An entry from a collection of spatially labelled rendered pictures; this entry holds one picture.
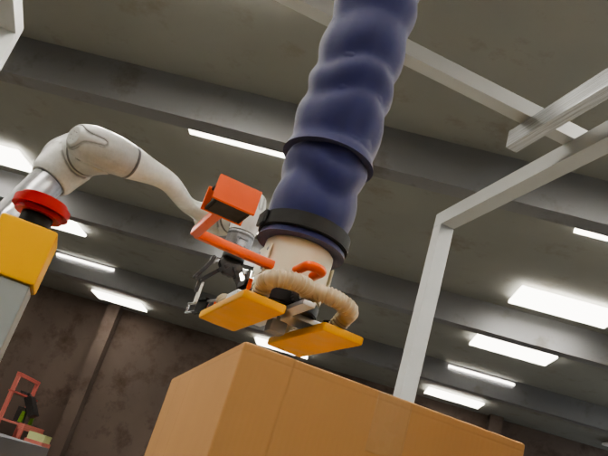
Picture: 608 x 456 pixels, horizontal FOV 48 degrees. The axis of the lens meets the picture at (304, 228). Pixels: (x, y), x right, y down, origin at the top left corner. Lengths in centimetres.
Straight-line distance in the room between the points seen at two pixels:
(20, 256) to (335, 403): 41
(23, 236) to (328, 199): 91
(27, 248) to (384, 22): 127
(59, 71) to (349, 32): 512
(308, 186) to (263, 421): 88
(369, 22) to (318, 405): 123
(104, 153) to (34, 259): 111
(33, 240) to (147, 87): 563
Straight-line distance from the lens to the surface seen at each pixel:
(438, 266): 540
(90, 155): 195
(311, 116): 173
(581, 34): 487
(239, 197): 128
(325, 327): 148
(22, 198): 89
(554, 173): 458
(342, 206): 164
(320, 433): 86
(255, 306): 146
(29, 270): 86
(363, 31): 186
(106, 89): 654
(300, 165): 168
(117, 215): 1009
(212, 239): 155
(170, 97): 636
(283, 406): 84
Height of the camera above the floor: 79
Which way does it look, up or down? 21 degrees up
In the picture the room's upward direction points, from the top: 18 degrees clockwise
